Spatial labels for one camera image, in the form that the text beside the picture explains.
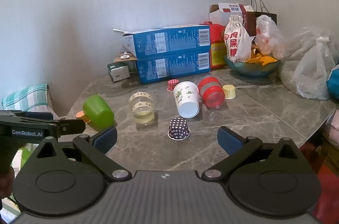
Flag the yellow small paper cup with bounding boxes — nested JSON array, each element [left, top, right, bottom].
[[222, 85, 237, 100]]

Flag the white paper cup green print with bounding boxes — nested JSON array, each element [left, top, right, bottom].
[[173, 81, 200, 118]]

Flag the orange patterned small paper cup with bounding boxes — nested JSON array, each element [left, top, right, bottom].
[[75, 111, 91, 125]]

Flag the teal glass bowl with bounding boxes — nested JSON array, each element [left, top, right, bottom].
[[224, 54, 281, 78]]

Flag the green plastic cup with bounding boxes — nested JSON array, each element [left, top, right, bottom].
[[82, 95, 115, 129]]

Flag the dark polka dot paper cup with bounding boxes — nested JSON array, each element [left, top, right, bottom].
[[167, 118, 191, 140]]

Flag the dark paper shopping bag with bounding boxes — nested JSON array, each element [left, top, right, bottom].
[[250, 0, 277, 37]]

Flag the red and yellow box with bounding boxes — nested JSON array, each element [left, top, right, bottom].
[[203, 22, 231, 70]]

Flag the blue cardboard box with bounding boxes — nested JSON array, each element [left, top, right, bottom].
[[113, 25, 211, 59], [136, 49, 212, 85]]

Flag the green and white small box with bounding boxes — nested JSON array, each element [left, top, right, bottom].
[[107, 62, 131, 83]]

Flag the crumpled clear plastic bag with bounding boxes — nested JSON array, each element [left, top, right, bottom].
[[279, 26, 331, 87]]

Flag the tied clear plastic bag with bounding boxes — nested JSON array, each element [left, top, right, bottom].
[[292, 36, 337, 100]]

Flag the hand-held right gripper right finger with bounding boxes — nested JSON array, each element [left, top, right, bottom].
[[202, 126, 315, 182]]

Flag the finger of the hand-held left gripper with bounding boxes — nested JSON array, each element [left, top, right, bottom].
[[58, 119, 87, 136]]

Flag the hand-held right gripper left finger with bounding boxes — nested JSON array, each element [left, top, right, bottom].
[[20, 125, 132, 182]]

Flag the red polka dot paper cup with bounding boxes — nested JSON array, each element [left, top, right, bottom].
[[167, 79, 180, 92]]

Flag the white cardboard box red label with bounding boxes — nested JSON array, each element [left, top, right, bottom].
[[208, 3, 256, 37]]

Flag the yellow snack packets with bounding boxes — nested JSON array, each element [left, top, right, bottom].
[[246, 51, 279, 66]]

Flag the red cloth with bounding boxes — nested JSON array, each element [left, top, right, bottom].
[[299, 139, 339, 222]]

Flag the plastic bag with red print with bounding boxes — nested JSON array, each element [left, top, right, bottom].
[[255, 15, 287, 60]]

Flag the red transparent plastic cup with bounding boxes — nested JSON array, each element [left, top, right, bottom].
[[198, 76, 226, 109]]

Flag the clear cup with patterned bands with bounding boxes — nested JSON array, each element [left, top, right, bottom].
[[129, 92, 156, 127]]

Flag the white cloth drawstring bag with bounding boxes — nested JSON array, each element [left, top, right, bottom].
[[224, 15, 255, 63]]

